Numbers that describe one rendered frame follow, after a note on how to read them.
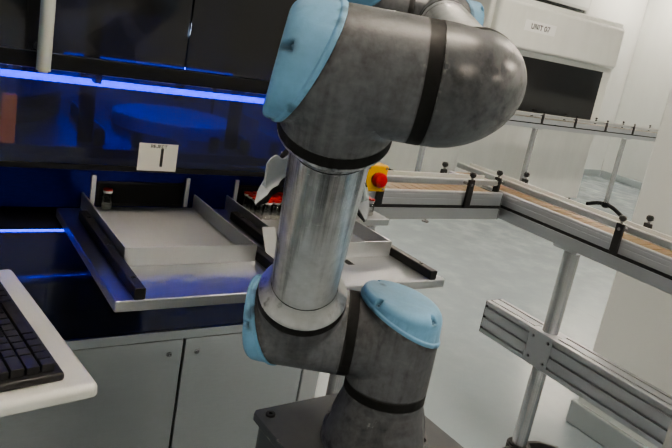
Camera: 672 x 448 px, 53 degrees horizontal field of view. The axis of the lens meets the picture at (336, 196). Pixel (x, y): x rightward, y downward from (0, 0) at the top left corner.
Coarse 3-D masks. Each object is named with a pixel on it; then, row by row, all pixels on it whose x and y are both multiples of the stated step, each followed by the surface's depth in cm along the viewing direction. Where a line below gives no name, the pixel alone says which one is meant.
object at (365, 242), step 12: (228, 204) 162; (240, 204) 158; (252, 216) 151; (276, 228) 156; (360, 228) 160; (360, 240) 158; (372, 240) 156; (384, 240) 152; (348, 252) 145; (360, 252) 147; (372, 252) 149; (384, 252) 151
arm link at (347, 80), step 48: (336, 0) 59; (288, 48) 56; (336, 48) 55; (384, 48) 56; (432, 48) 56; (288, 96) 57; (336, 96) 57; (384, 96) 56; (432, 96) 56; (288, 144) 63; (336, 144) 60; (384, 144) 63; (288, 192) 70; (336, 192) 67; (288, 240) 74; (336, 240) 73; (288, 288) 80; (336, 288) 82; (288, 336) 83; (336, 336) 86
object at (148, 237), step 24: (96, 216) 134; (120, 216) 144; (144, 216) 147; (168, 216) 150; (192, 216) 153; (216, 216) 148; (120, 240) 120; (144, 240) 132; (168, 240) 135; (192, 240) 137; (216, 240) 140; (240, 240) 137; (144, 264) 120; (168, 264) 123
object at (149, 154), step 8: (144, 144) 140; (152, 144) 141; (160, 144) 142; (168, 144) 143; (144, 152) 141; (152, 152) 142; (160, 152) 143; (168, 152) 144; (176, 152) 145; (144, 160) 141; (152, 160) 142; (168, 160) 144; (176, 160) 145; (144, 168) 142; (152, 168) 143; (160, 168) 144; (168, 168) 145
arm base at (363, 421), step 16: (336, 400) 94; (352, 400) 90; (368, 400) 88; (336, 416) 92; (352, 416) 90; (368, 416) 89; (384, 416) 88; (400, 416) 89; (416, 416) 90; (336, 432) 91; (352, 432) 89; (368, 432) 89; (384, 432) 88; (400, 432) 89; (416, 432) 90
